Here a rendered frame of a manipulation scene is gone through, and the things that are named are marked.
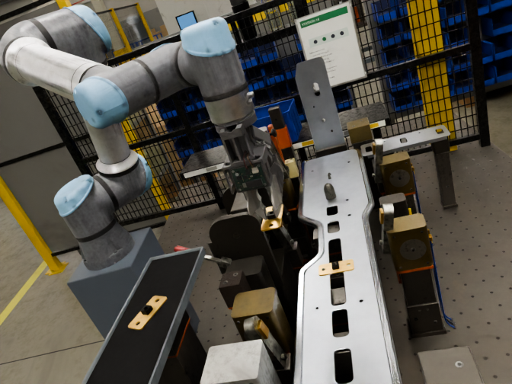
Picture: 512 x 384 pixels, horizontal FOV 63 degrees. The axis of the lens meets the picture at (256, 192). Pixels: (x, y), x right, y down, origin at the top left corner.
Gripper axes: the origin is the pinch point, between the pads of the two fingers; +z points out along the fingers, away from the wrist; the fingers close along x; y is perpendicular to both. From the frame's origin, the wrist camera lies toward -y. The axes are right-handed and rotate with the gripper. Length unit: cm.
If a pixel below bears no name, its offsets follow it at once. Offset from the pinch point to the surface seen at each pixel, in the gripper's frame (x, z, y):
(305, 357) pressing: 0.8, 25.3, 13.6
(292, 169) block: -5, 23, -64
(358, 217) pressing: 14.5, 25.6, -30.7
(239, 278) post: -11.7, 15.8, -1.0
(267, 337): -4.7, 18.5, 14.0
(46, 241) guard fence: -256, 105, -203
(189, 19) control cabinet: -213, -4, -688
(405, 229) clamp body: 24.8, 20.6, -14.6
